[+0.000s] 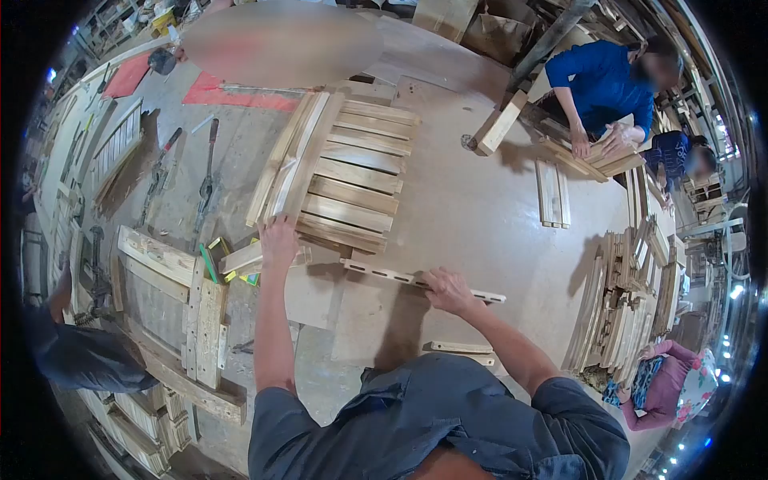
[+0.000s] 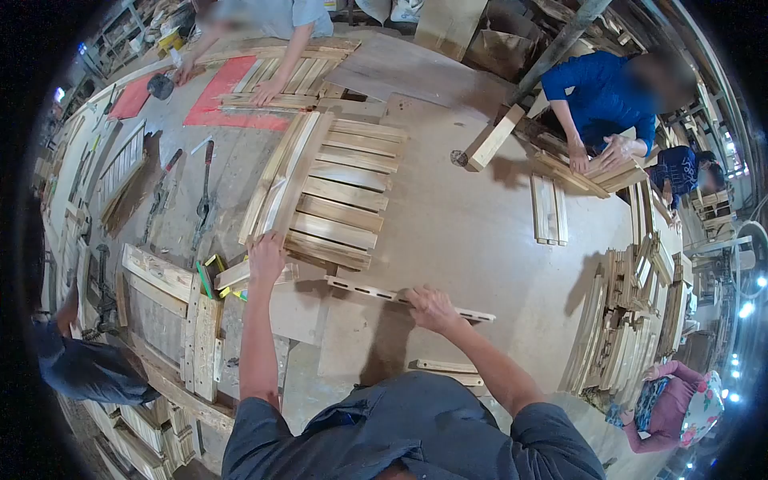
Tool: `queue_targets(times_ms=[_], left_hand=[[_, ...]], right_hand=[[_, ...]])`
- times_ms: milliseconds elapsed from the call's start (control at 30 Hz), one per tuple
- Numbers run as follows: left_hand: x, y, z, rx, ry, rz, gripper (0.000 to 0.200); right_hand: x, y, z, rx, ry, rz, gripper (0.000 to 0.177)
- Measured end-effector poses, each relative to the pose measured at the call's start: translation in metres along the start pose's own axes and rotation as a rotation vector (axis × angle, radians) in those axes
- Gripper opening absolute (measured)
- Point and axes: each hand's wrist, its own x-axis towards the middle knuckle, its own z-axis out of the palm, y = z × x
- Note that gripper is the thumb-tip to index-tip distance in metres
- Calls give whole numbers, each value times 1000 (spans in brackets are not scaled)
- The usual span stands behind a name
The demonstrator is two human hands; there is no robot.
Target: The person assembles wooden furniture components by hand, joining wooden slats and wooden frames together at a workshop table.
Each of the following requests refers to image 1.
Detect pile of wooden parts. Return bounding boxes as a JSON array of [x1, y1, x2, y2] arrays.
[[563, 216, 686, 386]]

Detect person's left hand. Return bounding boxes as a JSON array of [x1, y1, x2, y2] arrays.
[[258, 214, 301, 268]]

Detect slotted wooden strip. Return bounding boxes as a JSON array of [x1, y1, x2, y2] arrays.
[[340, 257, 507, 304]]

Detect stack of slatted wooden frames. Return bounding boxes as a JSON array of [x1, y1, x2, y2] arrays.
[[77, 384, 194, 478]]

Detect small wooden strip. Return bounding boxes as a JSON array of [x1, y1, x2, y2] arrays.
[[428, 340, 496, 367]]

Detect black handled bar clamp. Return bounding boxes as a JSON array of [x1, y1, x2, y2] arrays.
[[190, 118, 222, 254]]

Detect grey metal pole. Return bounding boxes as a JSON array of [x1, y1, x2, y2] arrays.
[[509, 0, 596, 92]]

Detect flowered pink cushion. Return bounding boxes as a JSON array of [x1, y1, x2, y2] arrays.
[[602, 340, 719, 432]]

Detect red cloth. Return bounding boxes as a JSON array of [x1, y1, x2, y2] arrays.
[[101, 52, 152, 100], [182, 71, 301, 114]]

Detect short wooden strips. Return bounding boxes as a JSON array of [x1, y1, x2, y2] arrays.
[[535, 158, 572, 230]]

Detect black round tool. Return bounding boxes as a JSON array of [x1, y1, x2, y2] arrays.
[[148, 47, 178, 76]]

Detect thick wooden block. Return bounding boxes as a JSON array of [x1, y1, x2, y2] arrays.
[[476, 89, 529, 157]]

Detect bundle of long wooden slats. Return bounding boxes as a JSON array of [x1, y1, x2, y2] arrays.
[[245, 90, 346, 232]]

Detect red handled bar clamp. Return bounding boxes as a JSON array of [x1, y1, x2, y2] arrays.
[[134, 126, 184, 230]]

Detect wooden pieces being assembled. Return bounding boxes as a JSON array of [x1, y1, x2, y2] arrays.
[[539, 114, 648, 184]]

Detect person's right fingers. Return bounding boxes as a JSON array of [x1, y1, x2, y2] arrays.
[[420, 267, 458, 298]]

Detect green yellow plastic tool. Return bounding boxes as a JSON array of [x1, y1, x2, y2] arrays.
[[198, 236, 262, 287]]

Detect wooden jig frame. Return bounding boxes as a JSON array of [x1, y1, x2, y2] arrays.
[[116, 224, 248, 426]]

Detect slatted wooden panel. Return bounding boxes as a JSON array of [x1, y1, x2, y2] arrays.
[[295, 99, 422, 256]]

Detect pale wooden block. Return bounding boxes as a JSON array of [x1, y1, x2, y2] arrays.
[[218, 239, 313, 277]]

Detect person's body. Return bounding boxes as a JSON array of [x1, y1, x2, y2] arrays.
[[248, 353, 631, 480]]

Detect person's right hand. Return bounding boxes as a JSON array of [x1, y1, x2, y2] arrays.
[[420, 267, 482, 318]]

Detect narrow slatted wooden frame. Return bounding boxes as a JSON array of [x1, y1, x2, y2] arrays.
[[89, 98, 145, 194]]

